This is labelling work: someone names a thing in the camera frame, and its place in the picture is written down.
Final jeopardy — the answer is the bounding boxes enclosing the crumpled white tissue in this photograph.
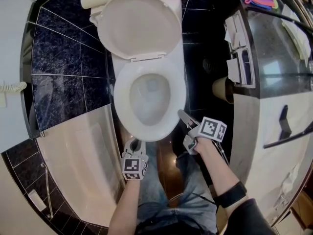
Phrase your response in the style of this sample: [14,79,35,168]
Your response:
[281,164,301,198]

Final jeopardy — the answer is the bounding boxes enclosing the black wristband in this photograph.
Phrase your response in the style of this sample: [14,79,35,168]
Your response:
[213,181,247,208]

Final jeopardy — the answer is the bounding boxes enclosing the white toilet seat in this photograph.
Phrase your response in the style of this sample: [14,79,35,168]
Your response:
[113,56,188,142]

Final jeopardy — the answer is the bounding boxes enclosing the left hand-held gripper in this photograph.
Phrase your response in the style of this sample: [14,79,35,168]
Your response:
[121,138,149,181]

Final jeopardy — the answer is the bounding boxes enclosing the person's right forearm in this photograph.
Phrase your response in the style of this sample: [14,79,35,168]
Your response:
[195,137,277,235]

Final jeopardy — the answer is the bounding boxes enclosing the person's legs in blue jeans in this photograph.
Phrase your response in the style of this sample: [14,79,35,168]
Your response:
[135,141,218,235]

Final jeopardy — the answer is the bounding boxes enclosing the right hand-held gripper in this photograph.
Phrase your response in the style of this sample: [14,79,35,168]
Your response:
[178,109,227,155]

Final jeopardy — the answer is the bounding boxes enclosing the white folded card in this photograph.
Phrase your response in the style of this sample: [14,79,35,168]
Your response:
[281,5,313,60]

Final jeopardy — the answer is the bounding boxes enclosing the chrome grab bar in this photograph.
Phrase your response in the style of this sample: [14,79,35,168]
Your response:
[41,162,54,219]

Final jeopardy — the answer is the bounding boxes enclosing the white toilet bowl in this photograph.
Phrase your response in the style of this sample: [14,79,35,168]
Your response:
[88,0,188,142]

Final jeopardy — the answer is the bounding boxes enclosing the chrome toilet paper holder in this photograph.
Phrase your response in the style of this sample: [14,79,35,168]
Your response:
[224,10,256,87]

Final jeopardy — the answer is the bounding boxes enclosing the white bathtub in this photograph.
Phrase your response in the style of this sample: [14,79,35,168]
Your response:
[36,104,128,227]

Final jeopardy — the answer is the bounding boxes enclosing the blue cloth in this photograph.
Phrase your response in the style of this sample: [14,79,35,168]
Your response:
[241,0,276,11]

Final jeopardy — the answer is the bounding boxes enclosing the white toilet lid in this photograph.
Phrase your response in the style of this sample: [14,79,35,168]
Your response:
[97,0,183,60]

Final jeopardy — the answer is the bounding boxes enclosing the white soap dish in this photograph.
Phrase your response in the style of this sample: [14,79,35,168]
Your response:
[27,189,47,212]

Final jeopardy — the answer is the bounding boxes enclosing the white paper sheet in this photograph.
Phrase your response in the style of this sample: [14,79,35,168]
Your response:
[226,57,242,83]

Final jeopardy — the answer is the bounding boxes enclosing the person's left forearm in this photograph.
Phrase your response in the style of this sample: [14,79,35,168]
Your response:
[109,179,142,235]

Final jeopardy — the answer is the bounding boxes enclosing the black tripod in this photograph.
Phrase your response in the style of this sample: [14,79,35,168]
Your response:
[246,7,313,149]

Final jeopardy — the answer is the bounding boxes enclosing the black stand on counter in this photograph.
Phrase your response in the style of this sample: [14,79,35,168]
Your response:
[278,104,293,141]

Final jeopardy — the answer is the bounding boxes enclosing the chrome sink faucet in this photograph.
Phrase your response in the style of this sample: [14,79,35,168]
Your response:
[275,192,291,210]

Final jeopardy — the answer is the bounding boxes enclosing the coiled telephone cord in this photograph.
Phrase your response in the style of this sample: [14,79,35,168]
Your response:
[0,81,27,93]

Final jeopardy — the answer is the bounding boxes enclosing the round metal floor drain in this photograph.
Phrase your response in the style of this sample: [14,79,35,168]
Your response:
[201,57,217,74]

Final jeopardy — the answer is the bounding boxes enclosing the marble vanity counter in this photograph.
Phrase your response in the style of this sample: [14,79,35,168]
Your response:
[229,0,313,227]

